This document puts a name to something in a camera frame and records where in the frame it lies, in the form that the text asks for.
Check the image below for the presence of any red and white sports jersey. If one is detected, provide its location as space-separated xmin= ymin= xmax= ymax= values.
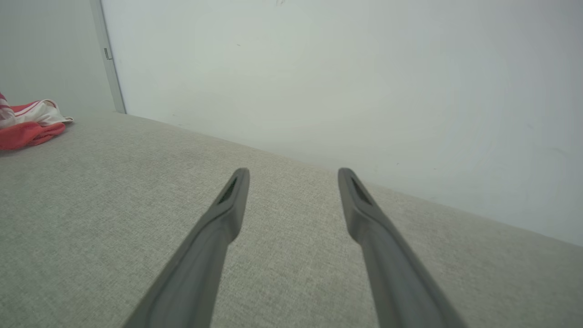
xmin=0 ymin=92 xmax=74 ymax=151

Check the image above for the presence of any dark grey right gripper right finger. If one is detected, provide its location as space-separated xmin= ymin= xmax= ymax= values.
xmin=338 ymin=167 xmax=468 ymax=328

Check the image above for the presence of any grey door frame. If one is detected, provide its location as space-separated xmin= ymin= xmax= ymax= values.
xmin=89 ymin=0 xmax=127 ymax=114

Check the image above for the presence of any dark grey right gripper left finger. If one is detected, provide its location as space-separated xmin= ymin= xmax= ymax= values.
xmin=123 ymin=167 xmax=251 ymax=328

